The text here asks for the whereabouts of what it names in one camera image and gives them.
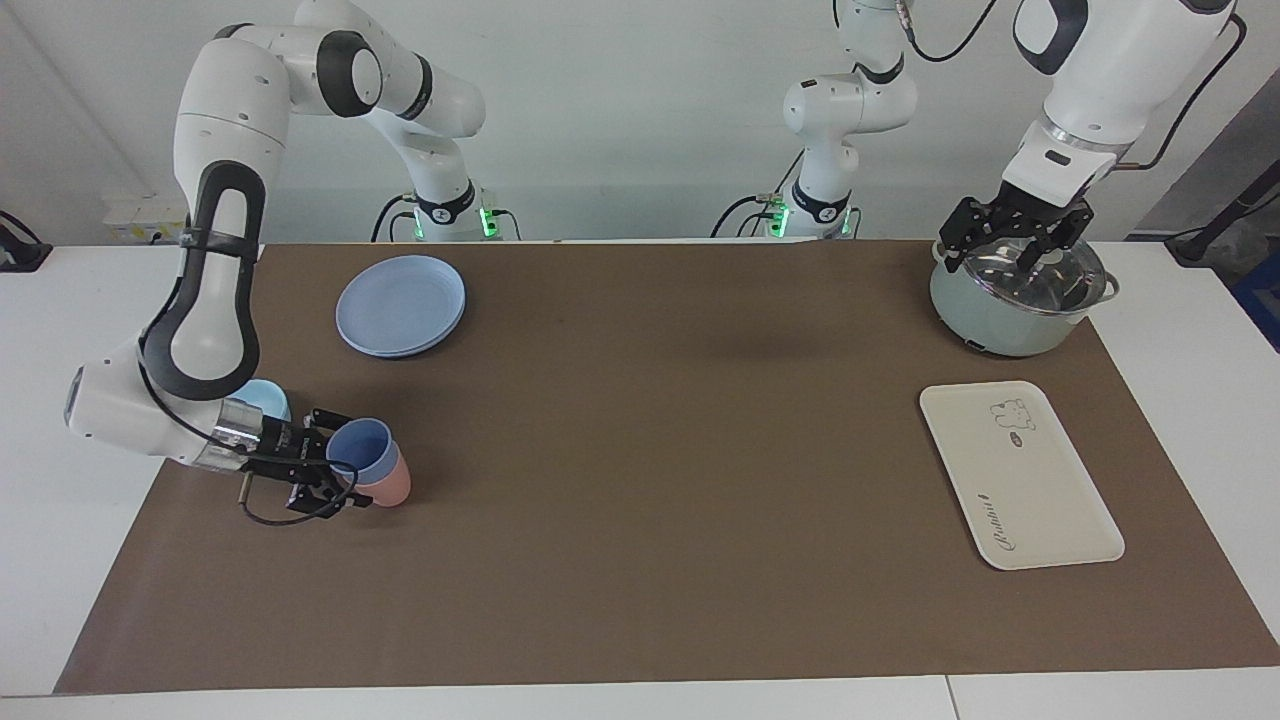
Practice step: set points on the blue round plate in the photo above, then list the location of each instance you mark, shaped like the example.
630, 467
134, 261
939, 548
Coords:
400, 305

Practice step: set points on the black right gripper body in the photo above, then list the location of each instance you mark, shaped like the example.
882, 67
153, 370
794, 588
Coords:
280, 452

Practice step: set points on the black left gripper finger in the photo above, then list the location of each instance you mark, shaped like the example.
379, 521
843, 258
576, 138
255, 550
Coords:
968, 228
1070, 228

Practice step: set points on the black table clamp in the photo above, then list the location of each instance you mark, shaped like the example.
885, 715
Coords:
20, 250

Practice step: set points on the blue plastic cup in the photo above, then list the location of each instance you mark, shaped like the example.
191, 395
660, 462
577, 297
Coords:
362, 452

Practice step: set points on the light blue bowl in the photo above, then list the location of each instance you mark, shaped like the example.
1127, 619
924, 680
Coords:
270, 398

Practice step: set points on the white power strip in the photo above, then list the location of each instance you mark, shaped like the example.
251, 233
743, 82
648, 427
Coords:
150, 218

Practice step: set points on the cream rectangular tray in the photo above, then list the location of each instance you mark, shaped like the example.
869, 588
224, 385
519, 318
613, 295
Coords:
1015, 480

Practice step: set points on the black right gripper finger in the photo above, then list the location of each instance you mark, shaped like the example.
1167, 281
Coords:
320, 497
328, 427

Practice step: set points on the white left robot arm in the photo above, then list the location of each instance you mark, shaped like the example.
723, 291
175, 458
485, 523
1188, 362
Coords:
1120, 70

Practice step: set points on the black stand base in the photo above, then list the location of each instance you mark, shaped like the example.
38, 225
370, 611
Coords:
1215, 230

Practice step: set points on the brown table mat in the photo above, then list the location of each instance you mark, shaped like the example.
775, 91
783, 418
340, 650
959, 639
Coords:
650, 480

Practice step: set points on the pink plastic cup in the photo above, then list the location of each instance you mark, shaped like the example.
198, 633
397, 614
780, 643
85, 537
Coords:
392, 485

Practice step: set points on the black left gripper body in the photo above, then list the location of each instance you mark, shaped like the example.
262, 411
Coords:
1025, 215

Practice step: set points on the pale green cooking pot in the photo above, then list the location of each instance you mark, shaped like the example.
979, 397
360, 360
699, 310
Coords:
1000, 325

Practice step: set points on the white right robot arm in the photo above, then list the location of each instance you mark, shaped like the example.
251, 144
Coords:
215, 300

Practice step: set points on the glass pot lid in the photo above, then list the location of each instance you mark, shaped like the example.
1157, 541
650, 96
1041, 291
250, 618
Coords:
1040, 285

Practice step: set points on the blue box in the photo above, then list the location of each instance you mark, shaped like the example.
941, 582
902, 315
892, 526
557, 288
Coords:
1262, 300

